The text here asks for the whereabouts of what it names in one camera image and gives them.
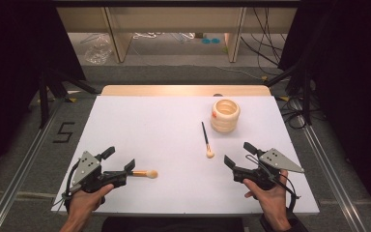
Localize aluminium floor rail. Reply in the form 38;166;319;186
0;96;66;232
298;124;368;232

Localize thin black-handled makeup brush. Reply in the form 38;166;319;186
201;121;215;160

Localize black floor cables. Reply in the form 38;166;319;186
279;96;328;130

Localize cream ribbed brush holder cup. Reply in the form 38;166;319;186
210;99;242;133

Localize orange-handled makeup brush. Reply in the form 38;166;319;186
131;169;158;179

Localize white floor cable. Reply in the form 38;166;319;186
131;32;162;41

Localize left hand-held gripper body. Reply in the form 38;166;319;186
65;150;128;194

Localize white board mat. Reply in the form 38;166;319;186
50;95;321;217

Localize left hand-held gripper cable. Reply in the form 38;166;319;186
51;159;82;214

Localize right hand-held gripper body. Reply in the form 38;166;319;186
232;148;304;190

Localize hanging black cables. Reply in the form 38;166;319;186
240;8;288;76

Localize clear plastic bag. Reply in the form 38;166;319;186
84;34;114;66

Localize person's right hand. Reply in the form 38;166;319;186
243;169;290;216

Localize hand-held gripper cable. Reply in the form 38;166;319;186
244;154;301;214
51;159;82;214

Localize dark curtain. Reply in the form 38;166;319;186
0;0;86;185
278;0;371;223

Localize wooden table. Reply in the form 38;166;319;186
100;84;272;97

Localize person's left hand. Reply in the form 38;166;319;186
67;183;115;222

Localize black metal stand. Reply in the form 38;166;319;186
38;67;100;130
264;64;313;127

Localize right hand-held gripper cable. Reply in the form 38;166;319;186
244;154;301;214

